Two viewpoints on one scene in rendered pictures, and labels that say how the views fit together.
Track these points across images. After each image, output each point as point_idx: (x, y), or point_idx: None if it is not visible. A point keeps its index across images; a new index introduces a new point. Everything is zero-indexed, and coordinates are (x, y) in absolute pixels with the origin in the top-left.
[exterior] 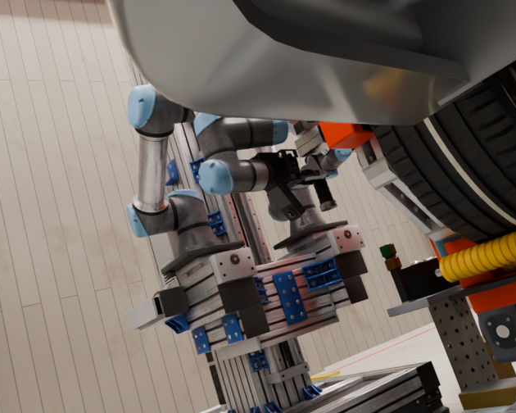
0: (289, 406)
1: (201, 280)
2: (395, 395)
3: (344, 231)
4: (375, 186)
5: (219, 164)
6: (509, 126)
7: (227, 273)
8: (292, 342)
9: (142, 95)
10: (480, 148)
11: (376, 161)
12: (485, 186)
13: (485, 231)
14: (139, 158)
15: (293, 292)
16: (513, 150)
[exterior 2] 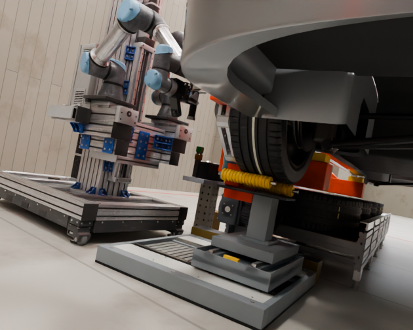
0: (111, 194)
1: (105, 113)
2: (164, 213)
3: (185, 129)
4: (217, 125)
5: (159, 75)
6: (279, 136)
7: (122, 118)
8: (130, 167)
9: (133, 6)
10: (265, 137)
11: (224, 116)
12: (257, 152)
13: (246, 167)
14: (109, 34)
15: (145, 143)
16: (275, 145)
